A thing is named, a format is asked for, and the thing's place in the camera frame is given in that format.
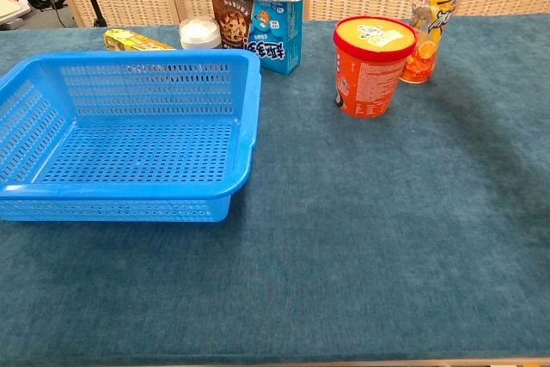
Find orange drink bottle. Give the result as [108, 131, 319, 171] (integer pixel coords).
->
[399, 0, 468, 84]

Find yellow snack packet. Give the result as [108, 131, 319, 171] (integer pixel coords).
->
[103, 28, 177, 52]

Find orange instant noodle cup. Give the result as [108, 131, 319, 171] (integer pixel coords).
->
[333, 15, 419, 119]

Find blue chocolate cookie box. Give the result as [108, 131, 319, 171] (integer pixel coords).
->
[210, 0, 304, 76]

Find teal table cloth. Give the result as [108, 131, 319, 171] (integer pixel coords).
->
[0, 13, 550, 364]

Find blue perforated plastic basket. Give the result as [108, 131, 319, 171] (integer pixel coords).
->
[0, 48, 263, 223]

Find white side table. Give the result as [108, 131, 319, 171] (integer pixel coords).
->
[0, 0, 33, 31]

